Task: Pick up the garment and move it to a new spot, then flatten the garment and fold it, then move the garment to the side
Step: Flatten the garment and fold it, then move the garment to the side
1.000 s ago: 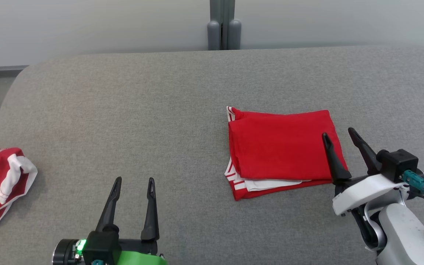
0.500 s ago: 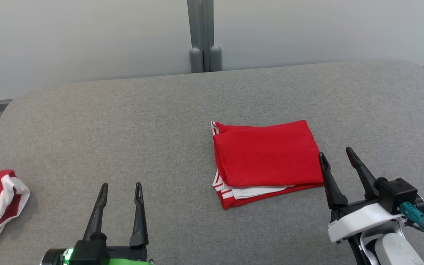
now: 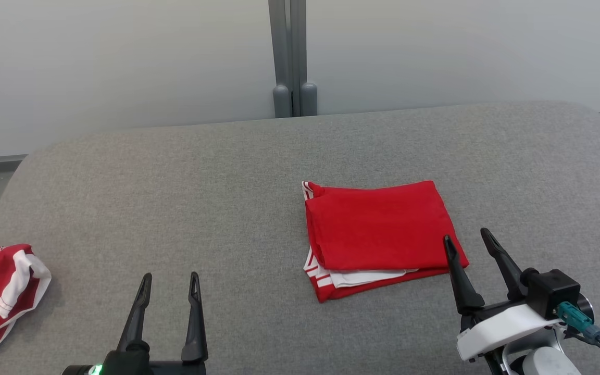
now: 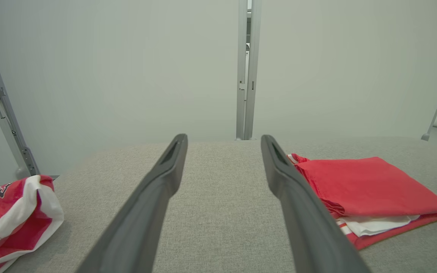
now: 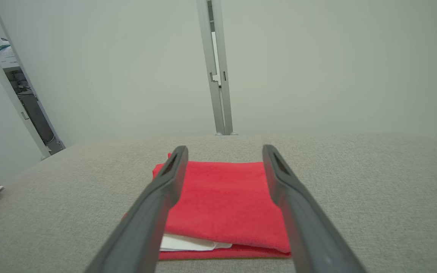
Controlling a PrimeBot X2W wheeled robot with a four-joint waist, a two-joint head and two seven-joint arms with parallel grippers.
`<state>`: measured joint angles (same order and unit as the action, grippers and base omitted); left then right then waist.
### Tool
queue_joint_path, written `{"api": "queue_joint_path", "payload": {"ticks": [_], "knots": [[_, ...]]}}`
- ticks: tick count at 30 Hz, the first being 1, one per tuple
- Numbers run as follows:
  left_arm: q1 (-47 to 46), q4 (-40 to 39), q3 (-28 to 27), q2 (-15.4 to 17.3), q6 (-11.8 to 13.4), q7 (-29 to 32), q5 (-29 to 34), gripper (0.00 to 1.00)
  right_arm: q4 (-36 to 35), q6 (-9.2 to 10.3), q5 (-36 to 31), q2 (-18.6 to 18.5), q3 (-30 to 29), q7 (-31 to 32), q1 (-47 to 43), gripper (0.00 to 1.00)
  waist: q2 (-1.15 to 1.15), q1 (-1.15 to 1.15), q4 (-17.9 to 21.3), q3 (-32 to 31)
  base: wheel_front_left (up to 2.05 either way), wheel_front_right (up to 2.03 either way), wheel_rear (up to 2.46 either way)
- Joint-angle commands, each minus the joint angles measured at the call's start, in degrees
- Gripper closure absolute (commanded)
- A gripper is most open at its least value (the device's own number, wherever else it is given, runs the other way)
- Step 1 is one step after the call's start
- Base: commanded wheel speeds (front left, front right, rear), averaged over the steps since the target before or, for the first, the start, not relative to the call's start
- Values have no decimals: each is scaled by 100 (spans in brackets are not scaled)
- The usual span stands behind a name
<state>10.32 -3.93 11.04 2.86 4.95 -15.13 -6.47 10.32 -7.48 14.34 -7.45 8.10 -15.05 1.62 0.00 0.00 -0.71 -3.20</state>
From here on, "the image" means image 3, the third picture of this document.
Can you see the teal right camera connector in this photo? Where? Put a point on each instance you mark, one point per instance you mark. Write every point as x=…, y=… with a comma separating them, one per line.
x=578, y=319

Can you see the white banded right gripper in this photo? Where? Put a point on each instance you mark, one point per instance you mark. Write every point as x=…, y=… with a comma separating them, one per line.
x=503, y=328

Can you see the grey fabric sofa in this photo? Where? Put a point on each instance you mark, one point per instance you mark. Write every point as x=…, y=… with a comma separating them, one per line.
x=201, y=208

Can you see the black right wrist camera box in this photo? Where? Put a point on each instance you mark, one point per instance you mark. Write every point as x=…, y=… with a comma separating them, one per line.
x=552, y=291

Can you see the grey rounded post foot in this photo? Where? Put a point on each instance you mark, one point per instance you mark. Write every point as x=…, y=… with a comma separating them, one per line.
x=282, y=101
x=309, y=99

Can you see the grey partition post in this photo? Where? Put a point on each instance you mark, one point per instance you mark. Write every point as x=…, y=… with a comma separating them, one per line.
x=282, y=41

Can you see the red white basketball jersey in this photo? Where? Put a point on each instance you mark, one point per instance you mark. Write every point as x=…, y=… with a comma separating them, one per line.
x=378, y=229

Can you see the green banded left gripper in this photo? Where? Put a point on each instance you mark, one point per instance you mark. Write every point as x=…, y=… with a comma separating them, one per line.
x=128, y=364

